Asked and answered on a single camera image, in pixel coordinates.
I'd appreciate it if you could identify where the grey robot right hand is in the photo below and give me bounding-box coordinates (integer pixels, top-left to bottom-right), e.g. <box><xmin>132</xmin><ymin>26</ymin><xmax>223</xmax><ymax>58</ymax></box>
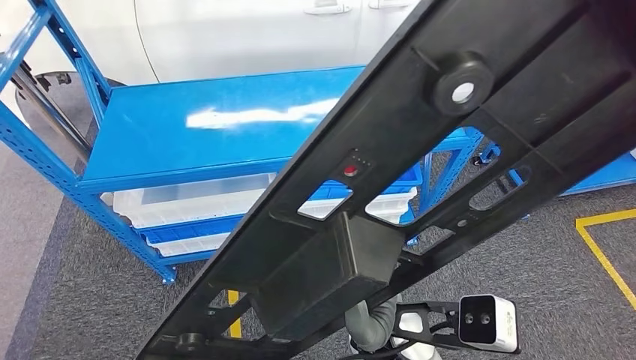
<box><xmin>343</xmin><ymin>294</ymin><xmax>399</xmax><ymax>354</ymax></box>

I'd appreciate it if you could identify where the black plastic plate frame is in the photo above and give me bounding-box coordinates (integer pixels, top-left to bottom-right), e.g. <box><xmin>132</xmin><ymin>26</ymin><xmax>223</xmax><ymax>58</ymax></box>
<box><xmin>133</xmin><ymin>0</ymin><xmax>636</xmax><ymax>360</ymax></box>

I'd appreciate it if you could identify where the yellow floor tape marking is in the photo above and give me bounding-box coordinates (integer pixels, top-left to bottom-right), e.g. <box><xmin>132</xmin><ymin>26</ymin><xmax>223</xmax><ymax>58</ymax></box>
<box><xmin>227</xmin><ymin>290</ymin><xmax>243</xmax><ymax>340</ymax></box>
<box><xmin>575</xmin><ymin>208</ymin><xmax>636</xmax><ymax>311</ymax></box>

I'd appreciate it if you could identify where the blue plastic bin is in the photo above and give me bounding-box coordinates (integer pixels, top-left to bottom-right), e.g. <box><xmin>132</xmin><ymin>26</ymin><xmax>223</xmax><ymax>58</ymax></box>
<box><xmin>133</xmin><ymin>213</ymin><xmax>252</xmax><ymax>245</ymax></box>
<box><xmin>310</xmin><ymin>163</ymin><xmax>425</xmax><ymax>203</ymax></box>

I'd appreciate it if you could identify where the white car body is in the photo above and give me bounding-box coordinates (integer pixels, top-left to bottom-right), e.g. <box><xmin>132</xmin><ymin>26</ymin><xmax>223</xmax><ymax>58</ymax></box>
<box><xmin>0</xmin><ymin>0</ymin><xmax>423</xmax><ymax>101</ymax></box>

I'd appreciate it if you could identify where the dark metal bar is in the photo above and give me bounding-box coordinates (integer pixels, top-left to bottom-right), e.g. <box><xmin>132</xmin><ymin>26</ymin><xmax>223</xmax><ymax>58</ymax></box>
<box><xmin>10</xmin><ymin>58</ymin><xmax>94</xmax><ymax>151</ymax></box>

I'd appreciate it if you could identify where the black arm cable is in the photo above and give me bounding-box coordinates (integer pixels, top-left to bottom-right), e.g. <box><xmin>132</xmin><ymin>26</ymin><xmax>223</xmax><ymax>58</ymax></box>
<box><xmin>340</xmin><ymin>340</ymin><xmax>419</xmax><ymax>360</ymax></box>

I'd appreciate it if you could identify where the black camera bracket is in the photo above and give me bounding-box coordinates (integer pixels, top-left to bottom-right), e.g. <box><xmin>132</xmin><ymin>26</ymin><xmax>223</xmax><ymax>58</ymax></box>
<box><xmin>392</xmin><ymin>300</ymin><xmax>522</xmax><ymax>356</ymax></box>

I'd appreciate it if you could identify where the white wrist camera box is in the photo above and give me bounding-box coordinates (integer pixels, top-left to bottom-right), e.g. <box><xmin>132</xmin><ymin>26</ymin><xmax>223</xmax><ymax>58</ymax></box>
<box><xmin>457</xmin><ymin>294</ymin><xmax>519</xmax><ymax>354</ymax></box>

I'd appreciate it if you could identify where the white car door handle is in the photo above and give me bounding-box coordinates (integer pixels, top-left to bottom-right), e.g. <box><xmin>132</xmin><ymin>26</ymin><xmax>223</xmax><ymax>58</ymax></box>
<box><xmin>368</xmin><ymin>0</ymin><xmax>421</xmax><ymax>10</ymax></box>
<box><xmin>303</xmin><ymin>0</ymin><xmax>353</xmax><ymax>16</ymax></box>

